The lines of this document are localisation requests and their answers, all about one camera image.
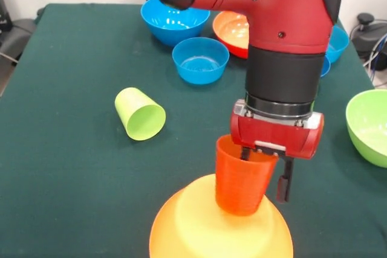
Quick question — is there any small dark blue bowl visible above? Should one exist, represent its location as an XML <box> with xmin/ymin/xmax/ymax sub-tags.
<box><xmin>320</xmin><ymin>54</ymin><xmax>331</xmax><ymax>78</ymax></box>

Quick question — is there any shallow red-orange bowl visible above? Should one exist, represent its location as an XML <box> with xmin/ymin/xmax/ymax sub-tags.
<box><xmin>212</xmin><ymin>10</ymin><xmax>250</xmax><ymax>59</ymax></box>

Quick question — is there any small light blue bowl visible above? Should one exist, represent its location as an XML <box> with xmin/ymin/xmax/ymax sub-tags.
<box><xmin>172</xmin><ymin>37</ymin><xmax>230</xmax><ymax>86</ymax></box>
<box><xmin>325</xmin><ymin>25</ymin><xmax>350</xmax><ymax>64</ymax></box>

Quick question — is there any red-orange cup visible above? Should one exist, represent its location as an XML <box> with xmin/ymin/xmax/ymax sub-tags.
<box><xmin>215</xmin><ymin>135</ymin><xmax>279</xmax><ymax>217</ymax></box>

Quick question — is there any dark grey chair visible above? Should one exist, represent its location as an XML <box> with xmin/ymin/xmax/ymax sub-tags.
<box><xmin>0</xmin><ymin>18</ymin><xmax>39</xmax><ymax>59</ymax></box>

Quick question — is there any dark green tablecloth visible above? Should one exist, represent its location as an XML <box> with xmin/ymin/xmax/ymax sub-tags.
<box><xmin>0</xmin><ymin>3</ymin><xmax>387</xmax><ymax>258</ymax></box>

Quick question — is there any light green cup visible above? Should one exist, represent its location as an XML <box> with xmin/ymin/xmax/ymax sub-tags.
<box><xmin>114</xmin><ymin>88</ymin><xmax>167</xmax><ymax>142</ymax></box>

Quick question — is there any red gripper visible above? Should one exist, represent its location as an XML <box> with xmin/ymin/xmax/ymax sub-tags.
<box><xmin>230</xmin><ymin>112</ymin><xmax>325</xmax><ymax>204</ymax></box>

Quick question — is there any light green bowl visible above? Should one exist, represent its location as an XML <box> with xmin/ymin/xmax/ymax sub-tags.
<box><xmin>345</xmin><ymin>89</ymin><xmax>387</xmax><ymax>169</ymax></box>

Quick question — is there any medium blue bowl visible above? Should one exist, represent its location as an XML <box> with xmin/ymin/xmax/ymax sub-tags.
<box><xmin>140</xmin><ymin>0</ymin><xmax>211</xmax><ymax>48</ymax></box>

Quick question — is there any tangle of floor cables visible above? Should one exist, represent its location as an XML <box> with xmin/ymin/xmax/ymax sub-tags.
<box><xmin>362</xmin><ymin>34</ymin><xmax>387</xmax><ymax>73</ymax></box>

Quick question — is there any large light orange bowl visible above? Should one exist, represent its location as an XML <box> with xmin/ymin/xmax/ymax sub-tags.
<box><xmin>148</xmin><ymin>173</ymin><xmax>294</xmax><ymax>258</ymax></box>

